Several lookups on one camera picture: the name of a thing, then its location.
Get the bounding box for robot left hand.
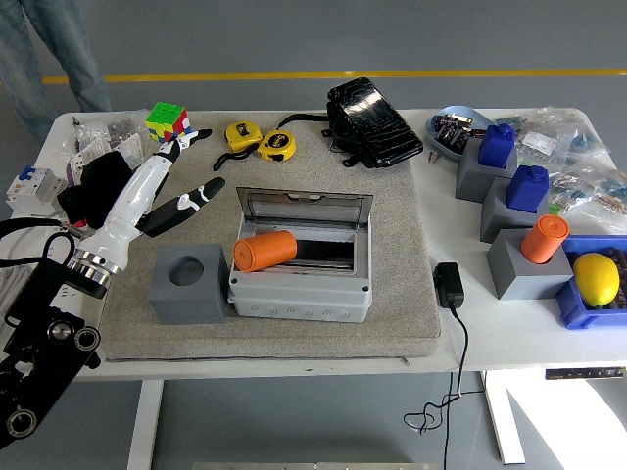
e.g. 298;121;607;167
79;127;226;264

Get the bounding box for orange cylinder battery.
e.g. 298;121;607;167
232;230;299;273
519;213;571;265

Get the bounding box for transparent hinged box lid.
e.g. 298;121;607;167
235;185;374;226

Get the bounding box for grey electrical box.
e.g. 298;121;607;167
227;217;373;324

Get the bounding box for blue block battery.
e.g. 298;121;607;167
477;122;517;170
505;164;551;214

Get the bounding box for black cloth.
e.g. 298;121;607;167
57;150;133;229

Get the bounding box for white plug packet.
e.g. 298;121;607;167
66;132;149;185

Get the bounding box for clear bags of screws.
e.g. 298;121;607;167
51;111;151;167

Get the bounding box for colourful puzzle cube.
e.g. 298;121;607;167
145;101;192;147

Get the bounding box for white circuit breaker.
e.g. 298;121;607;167
5;164;69;216

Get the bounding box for grey holder block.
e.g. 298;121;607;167
486;227;575;302
455;139;519;203
479;175;551;245
148;243;231;326

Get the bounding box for yellow tape measure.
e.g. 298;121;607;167
212;120;264;172
256;127;298;163

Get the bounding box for person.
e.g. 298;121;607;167
0;0;113;144

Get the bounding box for white table leg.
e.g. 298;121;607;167
125;379;166;470
482;370;526;465

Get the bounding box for grey-brown mat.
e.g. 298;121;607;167
96;110;442;363

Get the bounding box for black glossy pouch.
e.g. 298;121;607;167
281;76;425;170

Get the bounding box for light blue bowl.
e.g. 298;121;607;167
423;105;496;163

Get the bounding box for black power adapter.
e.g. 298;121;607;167
432;261;465;309

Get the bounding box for dark small components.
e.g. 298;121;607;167
433;113;475;149

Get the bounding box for clear bags of components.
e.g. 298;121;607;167
494;107;627;216

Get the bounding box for blue plastic bin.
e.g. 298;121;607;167
555;234;627;332

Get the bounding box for yellow lemon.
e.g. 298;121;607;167
571;253;621;309

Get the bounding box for black table control panel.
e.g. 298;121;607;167
544;365;627;381

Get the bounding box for black adapter cord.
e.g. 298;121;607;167
403;305;486;470

